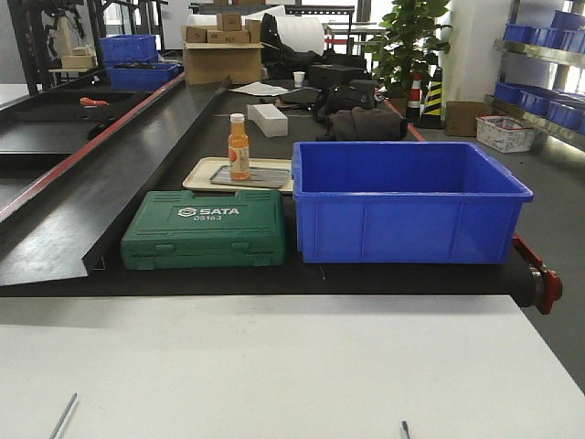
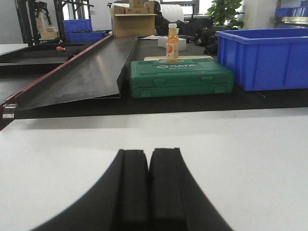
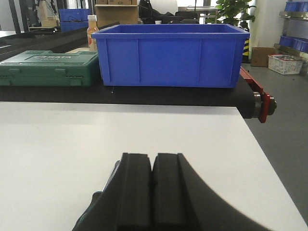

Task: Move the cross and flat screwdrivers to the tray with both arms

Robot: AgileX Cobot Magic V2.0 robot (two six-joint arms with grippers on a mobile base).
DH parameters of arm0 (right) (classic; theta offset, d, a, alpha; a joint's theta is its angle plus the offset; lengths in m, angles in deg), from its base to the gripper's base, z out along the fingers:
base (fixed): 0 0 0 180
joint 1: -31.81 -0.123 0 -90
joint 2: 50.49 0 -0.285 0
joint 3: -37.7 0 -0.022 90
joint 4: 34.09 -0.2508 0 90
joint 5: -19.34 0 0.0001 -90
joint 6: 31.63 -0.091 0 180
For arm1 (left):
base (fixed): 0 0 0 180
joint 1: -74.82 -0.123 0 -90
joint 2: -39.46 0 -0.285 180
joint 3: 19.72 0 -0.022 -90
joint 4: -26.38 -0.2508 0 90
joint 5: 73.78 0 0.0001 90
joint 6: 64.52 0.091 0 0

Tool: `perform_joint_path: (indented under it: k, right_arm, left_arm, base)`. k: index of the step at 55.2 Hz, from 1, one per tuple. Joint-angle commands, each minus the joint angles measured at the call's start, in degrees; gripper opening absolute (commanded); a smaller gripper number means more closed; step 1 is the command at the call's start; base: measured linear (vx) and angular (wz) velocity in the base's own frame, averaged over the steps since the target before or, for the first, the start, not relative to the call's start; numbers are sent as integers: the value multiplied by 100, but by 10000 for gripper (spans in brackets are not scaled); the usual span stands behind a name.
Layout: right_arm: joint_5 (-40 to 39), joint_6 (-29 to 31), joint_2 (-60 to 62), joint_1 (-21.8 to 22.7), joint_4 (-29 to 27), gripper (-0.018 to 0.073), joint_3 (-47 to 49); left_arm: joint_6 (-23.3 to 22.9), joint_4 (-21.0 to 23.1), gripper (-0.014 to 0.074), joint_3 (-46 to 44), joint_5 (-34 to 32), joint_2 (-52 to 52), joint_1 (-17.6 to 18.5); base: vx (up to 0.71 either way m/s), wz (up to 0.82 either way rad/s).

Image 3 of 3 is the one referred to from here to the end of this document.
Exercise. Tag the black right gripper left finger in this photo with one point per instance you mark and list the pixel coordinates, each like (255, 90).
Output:
(124, 203)

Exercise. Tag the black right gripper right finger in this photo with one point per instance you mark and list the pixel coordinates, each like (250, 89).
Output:
(171, 208)

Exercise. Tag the large blue plastic bin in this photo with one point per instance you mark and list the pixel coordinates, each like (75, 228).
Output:
(171, 55)

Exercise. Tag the green SATA tool case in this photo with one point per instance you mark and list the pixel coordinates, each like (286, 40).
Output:
(49, 69)

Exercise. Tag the small brown cardboard box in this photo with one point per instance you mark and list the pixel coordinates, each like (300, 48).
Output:
(259, 56)

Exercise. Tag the white plastic basket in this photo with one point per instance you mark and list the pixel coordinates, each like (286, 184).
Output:
(285, 64)

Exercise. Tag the orange juice bottle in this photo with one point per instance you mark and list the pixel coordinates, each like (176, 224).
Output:
(92, 28)

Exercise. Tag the large cardboard box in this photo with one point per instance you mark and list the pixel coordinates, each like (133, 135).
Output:
(112, 14)

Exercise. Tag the blue crate in background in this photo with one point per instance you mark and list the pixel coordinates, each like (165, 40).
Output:
(72, 19)

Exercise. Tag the green potted plant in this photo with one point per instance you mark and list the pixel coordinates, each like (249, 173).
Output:
(234, 12)

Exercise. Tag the red conveyor frame end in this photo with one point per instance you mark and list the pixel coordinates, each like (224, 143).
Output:
(265, 104)

